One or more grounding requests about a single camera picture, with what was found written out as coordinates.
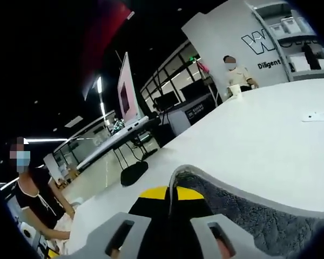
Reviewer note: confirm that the grey towel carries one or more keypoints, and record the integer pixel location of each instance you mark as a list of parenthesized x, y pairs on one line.
[(272, 221)]

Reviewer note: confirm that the white flat box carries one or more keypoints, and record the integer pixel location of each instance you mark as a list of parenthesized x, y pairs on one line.
[(298, 62)]

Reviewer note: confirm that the black duffel bag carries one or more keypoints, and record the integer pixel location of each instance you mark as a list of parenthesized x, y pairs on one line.
[(133, 174)]

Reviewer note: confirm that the green lit device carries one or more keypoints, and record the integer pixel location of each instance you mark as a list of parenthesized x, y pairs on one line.
[(118, 126)]

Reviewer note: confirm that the dark grey counter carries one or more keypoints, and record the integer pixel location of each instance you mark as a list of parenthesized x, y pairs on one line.
[(194, 113)]

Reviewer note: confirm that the black computer monitor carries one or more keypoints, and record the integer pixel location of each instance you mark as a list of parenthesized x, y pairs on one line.
[(193, 93), (166, 100)]

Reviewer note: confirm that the giant pink screen laptop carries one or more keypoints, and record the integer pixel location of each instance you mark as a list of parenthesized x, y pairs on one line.
[(127, 89)]

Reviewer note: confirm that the white paper cup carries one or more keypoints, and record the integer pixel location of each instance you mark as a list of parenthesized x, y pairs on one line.
[(236, 91)]

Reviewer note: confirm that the pink hanging cloth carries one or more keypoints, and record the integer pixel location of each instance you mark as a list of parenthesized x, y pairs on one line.
[(203, 67)]

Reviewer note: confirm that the white paper sheet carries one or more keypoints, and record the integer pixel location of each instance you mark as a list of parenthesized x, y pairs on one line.
[(318, 117)]

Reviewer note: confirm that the black upright bag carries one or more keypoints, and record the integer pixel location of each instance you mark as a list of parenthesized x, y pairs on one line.
[(311, 56)]

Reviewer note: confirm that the grey metal shelf rack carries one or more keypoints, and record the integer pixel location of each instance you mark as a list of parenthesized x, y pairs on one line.
[(297, 36)]

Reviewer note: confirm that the group of white storage boxes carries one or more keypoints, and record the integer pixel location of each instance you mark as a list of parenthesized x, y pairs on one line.
[(289, 24)]

